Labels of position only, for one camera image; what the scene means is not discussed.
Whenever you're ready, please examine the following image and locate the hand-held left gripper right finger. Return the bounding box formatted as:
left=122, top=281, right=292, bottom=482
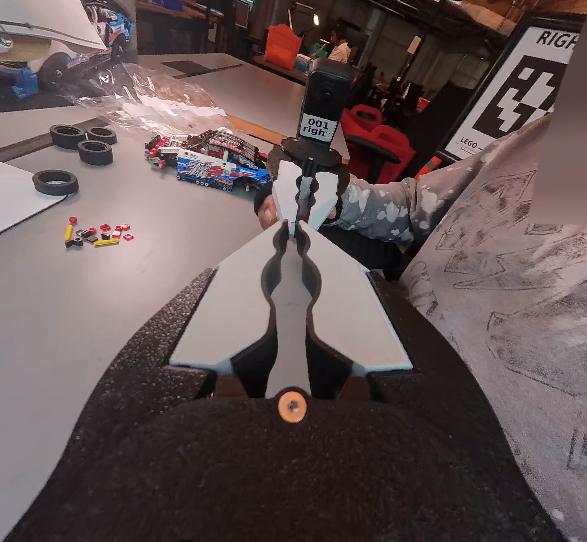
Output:
left=296, top=222, right=413, bottom=400

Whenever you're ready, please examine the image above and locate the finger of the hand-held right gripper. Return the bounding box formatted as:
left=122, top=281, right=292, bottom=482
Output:
left=271, top=161, right=302, bottom=239
left=302, top=170, right=341, bottom=232

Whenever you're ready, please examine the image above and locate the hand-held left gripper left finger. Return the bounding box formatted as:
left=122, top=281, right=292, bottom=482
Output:
left=170, top=222, right=290, bottom=399

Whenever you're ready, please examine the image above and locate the cluster of small toy bricks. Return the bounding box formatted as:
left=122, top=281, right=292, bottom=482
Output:
left=63, top=216, right=135, bottom=249

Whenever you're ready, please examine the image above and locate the person's right forearm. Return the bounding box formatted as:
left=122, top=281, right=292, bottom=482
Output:
left=338, top=157, right=468, bottom=249

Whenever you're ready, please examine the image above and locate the person's right hand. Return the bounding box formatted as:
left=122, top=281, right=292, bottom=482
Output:
left=257, top=193, right=279, bottom=232

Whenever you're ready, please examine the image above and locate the red chair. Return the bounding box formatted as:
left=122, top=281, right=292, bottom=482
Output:
left=346, top=124, right=412, bottom=184
left=343, top=103, right=385, bottom=139

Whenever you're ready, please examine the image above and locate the orange traffic cone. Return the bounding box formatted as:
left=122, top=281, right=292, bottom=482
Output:
left=415, top=156, right=445, bottom=181

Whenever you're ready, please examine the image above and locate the black mat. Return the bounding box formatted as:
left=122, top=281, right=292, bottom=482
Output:
left=161, top=60, right=211, bottom=79

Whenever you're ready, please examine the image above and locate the clear plastic bag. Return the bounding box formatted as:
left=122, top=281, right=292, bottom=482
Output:
left=69, top=63, right=230, bottom=136

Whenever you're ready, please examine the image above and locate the black framed marker board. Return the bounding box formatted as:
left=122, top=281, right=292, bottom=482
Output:
left=438, top=11, right=587, bottom=166

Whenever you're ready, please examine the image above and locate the white instruction sheet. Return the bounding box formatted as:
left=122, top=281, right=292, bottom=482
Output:
left=0, top=162, right=68, bottom=234

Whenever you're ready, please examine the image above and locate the racing car printed toy box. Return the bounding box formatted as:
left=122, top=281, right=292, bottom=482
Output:
left=0, top=0, right=138, bottom=112

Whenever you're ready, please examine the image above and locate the black strip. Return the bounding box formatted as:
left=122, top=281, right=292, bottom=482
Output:
left=0, top=117, right=110, bottom=163

